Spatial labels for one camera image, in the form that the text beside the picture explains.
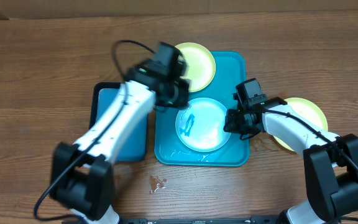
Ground yellow-green plate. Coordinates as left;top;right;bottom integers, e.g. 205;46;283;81
175;42;216;92
268;98;328;157

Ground light blue plate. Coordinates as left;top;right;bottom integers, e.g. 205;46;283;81
175;98;231;152

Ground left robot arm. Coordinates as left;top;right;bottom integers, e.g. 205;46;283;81
44;65;189;223

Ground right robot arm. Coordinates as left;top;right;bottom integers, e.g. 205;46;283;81
223;97;358;223

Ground blue mat in tray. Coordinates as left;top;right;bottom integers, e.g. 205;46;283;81
94;87;149;162

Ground small black tray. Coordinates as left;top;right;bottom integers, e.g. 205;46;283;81
88;81;149;163

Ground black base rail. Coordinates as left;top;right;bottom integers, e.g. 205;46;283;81
118;215;288;224

